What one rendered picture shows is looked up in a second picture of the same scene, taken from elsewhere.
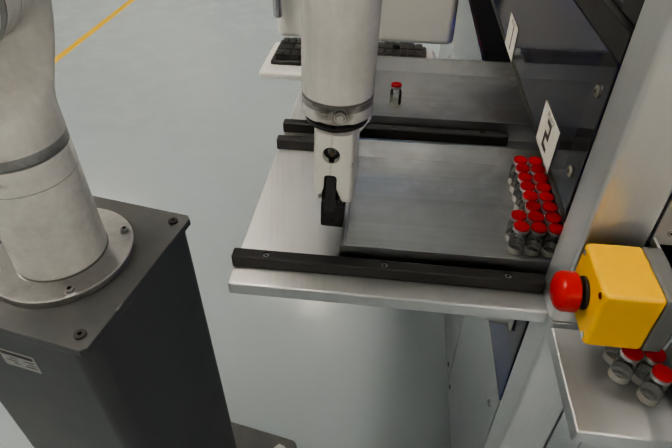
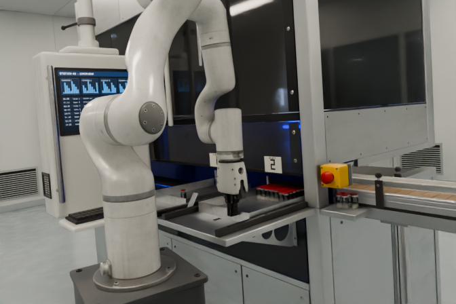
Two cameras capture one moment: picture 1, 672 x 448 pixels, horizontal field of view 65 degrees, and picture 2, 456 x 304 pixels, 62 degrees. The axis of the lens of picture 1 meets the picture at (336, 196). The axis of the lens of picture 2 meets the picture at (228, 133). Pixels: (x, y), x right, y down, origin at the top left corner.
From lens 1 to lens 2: 92 cm
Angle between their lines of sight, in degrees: 56
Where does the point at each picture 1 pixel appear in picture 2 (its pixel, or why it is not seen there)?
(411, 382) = not seen: outside the picture
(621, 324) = (343, 176)
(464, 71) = (191, 188)
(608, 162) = (312, 142)
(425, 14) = not seen: hidden behind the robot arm
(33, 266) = (148, 262)
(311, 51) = (229, 132)
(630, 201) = (320, 152)
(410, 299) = (282, 220)
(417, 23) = not seen: hidden behind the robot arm
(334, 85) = (238, 142)
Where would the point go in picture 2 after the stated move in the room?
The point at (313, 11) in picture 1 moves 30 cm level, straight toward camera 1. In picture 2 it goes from (229, 118) to (321, 112)
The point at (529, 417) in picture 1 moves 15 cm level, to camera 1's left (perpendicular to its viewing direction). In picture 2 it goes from (326, 268) to (302, 284)
